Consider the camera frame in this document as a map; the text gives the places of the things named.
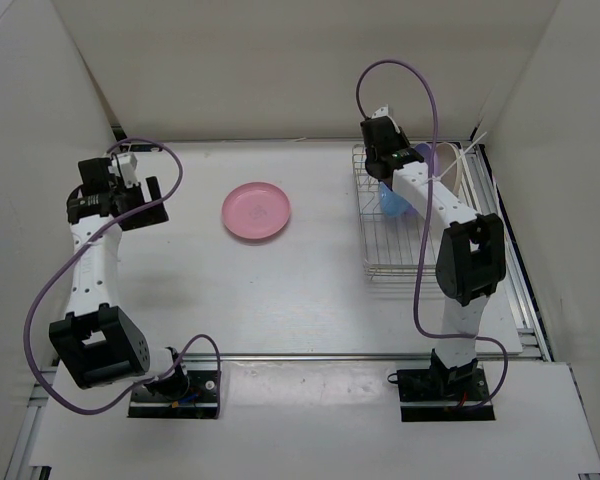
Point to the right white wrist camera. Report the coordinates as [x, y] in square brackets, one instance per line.
[384, 111]

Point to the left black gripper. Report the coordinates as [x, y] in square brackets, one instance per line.
[149, 217]

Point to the blue plate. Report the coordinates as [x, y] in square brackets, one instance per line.
[392, 204]

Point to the metal wire dish rack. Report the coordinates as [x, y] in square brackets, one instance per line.
[390, 246]

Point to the purple plate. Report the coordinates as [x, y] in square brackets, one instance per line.
[427, 155]

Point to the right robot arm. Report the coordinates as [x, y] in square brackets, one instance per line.
[470, 262]

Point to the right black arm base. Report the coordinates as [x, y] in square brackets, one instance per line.
[421, 401]

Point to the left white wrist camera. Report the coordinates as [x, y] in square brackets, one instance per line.
[123, 167]

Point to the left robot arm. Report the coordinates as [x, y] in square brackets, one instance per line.
[96, 340]

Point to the pink plate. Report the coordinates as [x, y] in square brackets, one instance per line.
[256, 212]

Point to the beige plate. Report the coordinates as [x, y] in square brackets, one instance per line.
[450, 166]

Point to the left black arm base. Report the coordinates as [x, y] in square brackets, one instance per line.
[199, 402]

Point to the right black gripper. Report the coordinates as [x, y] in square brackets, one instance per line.
[402, 139]

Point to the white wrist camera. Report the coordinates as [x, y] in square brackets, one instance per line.
[123, 167]
[384, 111]

